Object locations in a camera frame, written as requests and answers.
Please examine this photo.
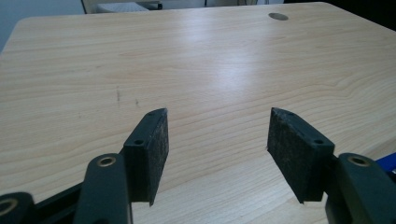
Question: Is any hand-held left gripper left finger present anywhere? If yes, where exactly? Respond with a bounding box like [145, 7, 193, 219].
[120, 107, 170, 207]

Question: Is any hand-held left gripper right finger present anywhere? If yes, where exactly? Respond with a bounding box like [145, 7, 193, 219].
[266, 106, 337, 204]

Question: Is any grey round table grommet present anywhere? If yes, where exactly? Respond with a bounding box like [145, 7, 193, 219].
[268, 12, 290, 21]

